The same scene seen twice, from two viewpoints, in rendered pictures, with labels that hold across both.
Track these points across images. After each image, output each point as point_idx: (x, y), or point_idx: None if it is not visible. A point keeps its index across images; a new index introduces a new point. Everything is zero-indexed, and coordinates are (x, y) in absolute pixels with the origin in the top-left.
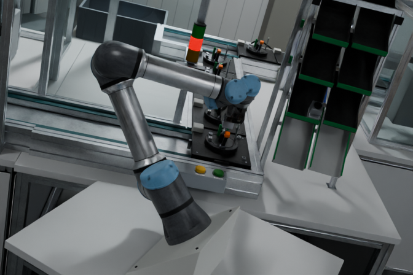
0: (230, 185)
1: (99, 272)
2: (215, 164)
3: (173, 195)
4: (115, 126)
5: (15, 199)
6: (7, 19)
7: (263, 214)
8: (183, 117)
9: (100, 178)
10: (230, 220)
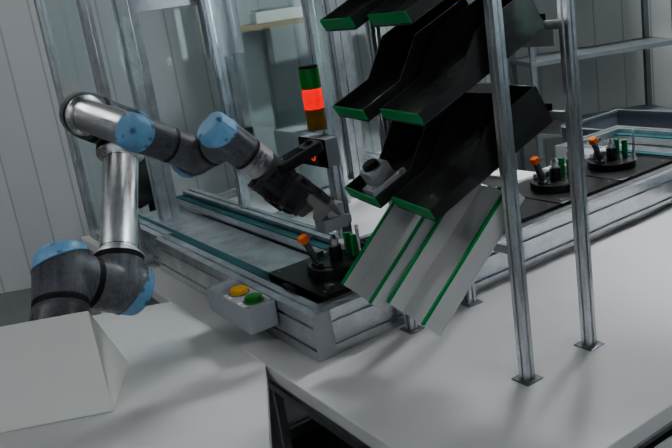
0: (287, 328)
1: None
2: (277, 290)
3: (34, 282)
4: (277, 245)
5: None
6: None
7: (291, 384)
8: (368, 234)
9: (177, 299)
10: (58, 328)
